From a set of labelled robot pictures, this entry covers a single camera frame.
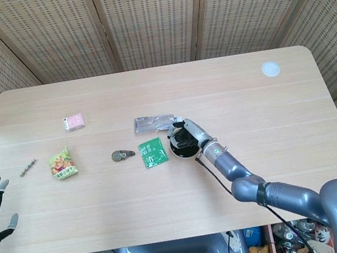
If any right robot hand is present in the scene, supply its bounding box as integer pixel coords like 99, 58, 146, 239
165, 114, 217, 156

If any black bowl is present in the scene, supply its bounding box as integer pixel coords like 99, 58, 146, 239
167, 127, 203, 162

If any clear plastic water bottle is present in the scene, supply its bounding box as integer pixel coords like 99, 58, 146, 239
131, 110, 185, 137

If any green tea sachet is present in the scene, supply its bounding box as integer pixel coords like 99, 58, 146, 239
137, 135, 172, 171

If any brown correction tape dispenser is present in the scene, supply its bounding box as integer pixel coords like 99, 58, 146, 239
110, 147, 137, 164

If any green snack bag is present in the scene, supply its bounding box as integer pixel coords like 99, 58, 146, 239
45, 143, 80, 182

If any white round table cap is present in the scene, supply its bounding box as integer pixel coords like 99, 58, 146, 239
260, 60, 283, 79

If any blue box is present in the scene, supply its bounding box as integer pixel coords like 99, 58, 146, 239
243, 225, 265, 250

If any woven bamboo folding screen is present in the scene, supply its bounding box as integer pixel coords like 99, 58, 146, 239
0, 0, 337, 247

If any pink tissue pack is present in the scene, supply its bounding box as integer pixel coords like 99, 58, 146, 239
62, 112, 87, 133

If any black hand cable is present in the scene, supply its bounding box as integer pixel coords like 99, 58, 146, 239
194, 140, 317, 253

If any small bead string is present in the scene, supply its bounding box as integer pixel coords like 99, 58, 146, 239
17, 158, 40, 178

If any white perforated bracket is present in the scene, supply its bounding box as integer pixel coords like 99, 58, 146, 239
225, 230, 242, 253

